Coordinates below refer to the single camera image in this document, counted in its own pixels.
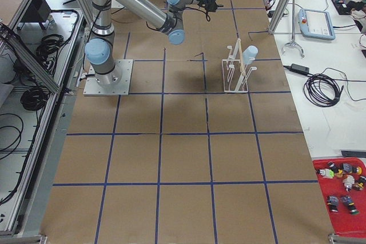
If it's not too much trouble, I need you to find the coiled black cable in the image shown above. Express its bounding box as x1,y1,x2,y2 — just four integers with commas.
303,68,366,109

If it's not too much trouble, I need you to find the black power adapter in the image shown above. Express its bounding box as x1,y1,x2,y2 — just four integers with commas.
290,63,309,75

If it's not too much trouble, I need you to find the white wire cup rack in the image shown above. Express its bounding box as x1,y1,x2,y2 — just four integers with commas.
221,38,257,94

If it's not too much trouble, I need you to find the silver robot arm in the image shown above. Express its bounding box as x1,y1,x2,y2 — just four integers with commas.
85,0,225,91

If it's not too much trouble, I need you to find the light blue ikea cup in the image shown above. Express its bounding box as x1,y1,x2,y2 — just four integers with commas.
242,45,258,65

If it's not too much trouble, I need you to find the blue teach pendant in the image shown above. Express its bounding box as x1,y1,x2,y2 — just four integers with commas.
298,9,335,41

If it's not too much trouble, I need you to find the red plastic tray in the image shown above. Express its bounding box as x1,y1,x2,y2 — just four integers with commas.
313,158,365,238

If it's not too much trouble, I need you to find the person in white shirt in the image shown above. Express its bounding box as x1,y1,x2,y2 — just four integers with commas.
346,0,365,34

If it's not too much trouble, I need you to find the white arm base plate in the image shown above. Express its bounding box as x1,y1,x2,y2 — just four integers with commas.
83,59,133,96

